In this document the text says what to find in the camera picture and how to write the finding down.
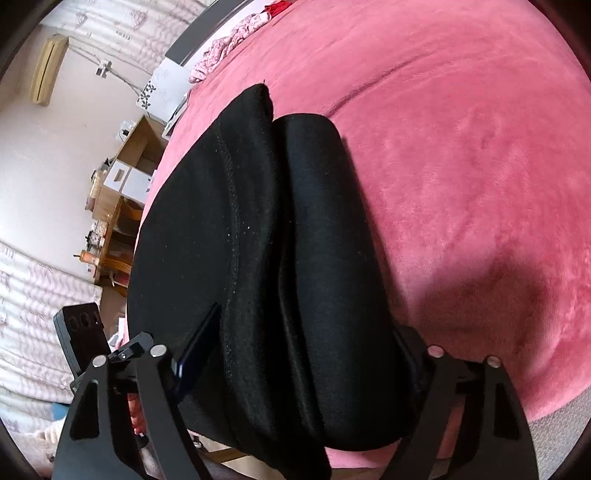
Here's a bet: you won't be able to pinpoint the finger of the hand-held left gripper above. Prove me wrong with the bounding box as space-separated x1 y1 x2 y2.
108 331 155 365

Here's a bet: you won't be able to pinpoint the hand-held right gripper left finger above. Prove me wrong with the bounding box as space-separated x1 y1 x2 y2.
52 302 221 480

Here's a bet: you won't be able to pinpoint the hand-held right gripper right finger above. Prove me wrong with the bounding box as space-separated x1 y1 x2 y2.
388 325 539 480

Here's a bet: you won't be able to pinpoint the black pants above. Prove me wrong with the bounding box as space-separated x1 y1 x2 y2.
126 82 419 480

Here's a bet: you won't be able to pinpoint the white floral curtain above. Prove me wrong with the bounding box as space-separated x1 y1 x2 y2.
0 242 105 430
44 0 208 77

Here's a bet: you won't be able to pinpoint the white fluffy cloth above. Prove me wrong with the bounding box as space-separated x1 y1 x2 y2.
18 418 70 478

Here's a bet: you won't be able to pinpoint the white storage box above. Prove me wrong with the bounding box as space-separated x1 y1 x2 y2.
124 168 155 199
104 161 132 190

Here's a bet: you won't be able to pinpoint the pink fleece blanket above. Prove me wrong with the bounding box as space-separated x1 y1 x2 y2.
117 0 589 472

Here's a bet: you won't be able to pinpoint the white nightstand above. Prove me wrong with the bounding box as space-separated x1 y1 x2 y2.
136 62 190 139

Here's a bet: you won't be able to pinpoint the beige air conditioner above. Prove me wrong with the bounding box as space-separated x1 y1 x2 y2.
30 37 70 106

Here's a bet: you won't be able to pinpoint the pink floral cloth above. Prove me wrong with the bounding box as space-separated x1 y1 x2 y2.
188 13 273 85

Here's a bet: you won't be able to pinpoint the grey bed headboard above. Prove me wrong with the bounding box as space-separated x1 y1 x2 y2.
164 0 241 70

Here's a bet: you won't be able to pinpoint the red cloth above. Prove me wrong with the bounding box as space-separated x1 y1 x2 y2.
262 0 296 18

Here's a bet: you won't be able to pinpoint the white wall cable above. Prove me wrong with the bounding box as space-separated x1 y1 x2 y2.
69 39 153 100

